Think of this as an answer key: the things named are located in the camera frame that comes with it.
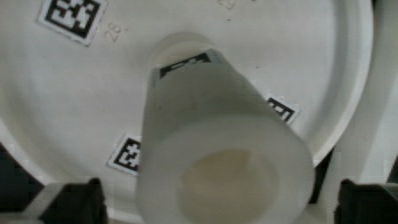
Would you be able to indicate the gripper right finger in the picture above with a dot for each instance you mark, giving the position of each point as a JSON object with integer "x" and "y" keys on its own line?
{"x": 366, "y": 203}

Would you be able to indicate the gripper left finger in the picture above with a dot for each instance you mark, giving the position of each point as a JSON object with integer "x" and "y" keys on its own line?
{"x": 68, "y": 204}

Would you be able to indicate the white cylindrical table leg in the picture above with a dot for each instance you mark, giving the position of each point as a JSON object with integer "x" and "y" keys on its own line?
{"x": 226, "y": 169}

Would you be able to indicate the white round table top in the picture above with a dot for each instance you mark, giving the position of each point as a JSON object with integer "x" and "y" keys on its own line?
{"x": 75, "y": 51}

